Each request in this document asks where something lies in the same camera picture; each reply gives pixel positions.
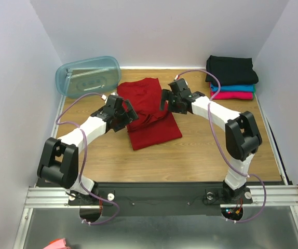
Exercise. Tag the pink object at bottom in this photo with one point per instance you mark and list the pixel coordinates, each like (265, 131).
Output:
(57, 244)

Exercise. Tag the blue translucent plastic bin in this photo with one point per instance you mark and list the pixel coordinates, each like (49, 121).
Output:
(99, 75)

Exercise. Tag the folded black t-shirt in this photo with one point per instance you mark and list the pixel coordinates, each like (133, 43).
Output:
(232, 71)

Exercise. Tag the red t-shirt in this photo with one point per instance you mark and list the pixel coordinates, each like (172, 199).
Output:
(153, 126)

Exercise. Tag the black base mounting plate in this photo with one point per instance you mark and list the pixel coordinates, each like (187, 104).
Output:
(172, 198)

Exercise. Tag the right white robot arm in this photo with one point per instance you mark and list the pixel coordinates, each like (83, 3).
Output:
(242, 136)

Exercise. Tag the folded blue t-shirt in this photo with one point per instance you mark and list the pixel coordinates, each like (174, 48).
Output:
(237, 88)

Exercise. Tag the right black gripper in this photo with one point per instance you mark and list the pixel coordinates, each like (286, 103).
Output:
(170, 101)

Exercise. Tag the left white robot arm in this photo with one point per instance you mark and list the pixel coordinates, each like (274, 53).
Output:
(60, 157)

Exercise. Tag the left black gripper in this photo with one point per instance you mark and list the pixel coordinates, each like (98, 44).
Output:
(131, 115)

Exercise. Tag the folded pink t-shirt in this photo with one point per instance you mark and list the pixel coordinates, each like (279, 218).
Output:
(234, 95)

